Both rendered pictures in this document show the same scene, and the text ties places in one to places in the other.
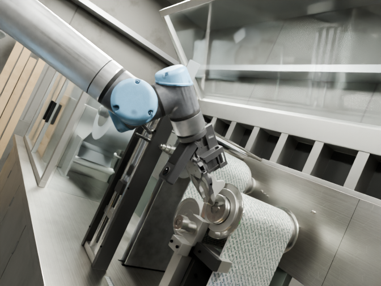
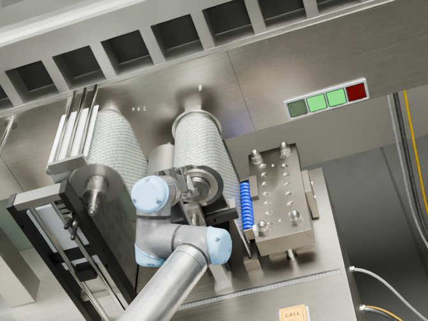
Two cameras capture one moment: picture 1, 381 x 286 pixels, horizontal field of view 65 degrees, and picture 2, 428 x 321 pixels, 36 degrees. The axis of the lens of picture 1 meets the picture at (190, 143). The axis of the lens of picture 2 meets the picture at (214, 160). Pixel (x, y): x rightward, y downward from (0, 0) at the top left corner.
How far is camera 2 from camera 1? 126 cm
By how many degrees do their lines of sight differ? 55
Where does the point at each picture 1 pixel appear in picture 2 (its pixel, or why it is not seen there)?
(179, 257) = not seen: hidden behind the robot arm
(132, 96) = (224, 248)
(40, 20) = (170, 302)
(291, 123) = (91, 28)
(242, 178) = (127, 128)
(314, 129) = (125, 20)
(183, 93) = (170, 192)
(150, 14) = not seen: outside the picture
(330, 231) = (227, 88)
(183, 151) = (179, 206)
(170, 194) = (98, 216)
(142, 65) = not seen: outside the picture
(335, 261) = (248, 102)
